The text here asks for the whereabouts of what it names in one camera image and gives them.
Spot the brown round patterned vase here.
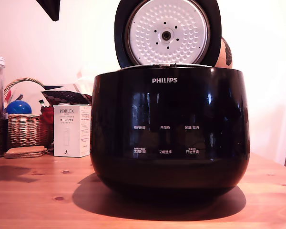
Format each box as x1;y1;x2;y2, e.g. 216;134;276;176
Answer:
214;36;234;69

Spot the woven wicker basket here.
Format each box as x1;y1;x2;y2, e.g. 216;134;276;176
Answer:
4;77;51;149

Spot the dark patterned cloth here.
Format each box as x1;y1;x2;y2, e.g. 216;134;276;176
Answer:
41;89;93;106

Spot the red knitted item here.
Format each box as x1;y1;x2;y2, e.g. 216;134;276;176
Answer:
40;106;54;125

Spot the white Porlex box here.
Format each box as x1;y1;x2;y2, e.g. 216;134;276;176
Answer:
53;104;92;158

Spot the black Philips rice cooker body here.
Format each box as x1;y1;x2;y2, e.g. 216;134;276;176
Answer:
90;64;251;206

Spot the cork coaster stack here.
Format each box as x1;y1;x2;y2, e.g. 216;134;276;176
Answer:
3;146;49;159

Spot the black rice cooker lid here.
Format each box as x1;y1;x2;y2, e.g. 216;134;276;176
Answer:
114;0;222;69

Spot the blue ball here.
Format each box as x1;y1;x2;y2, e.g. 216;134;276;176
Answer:
6;100;32;115

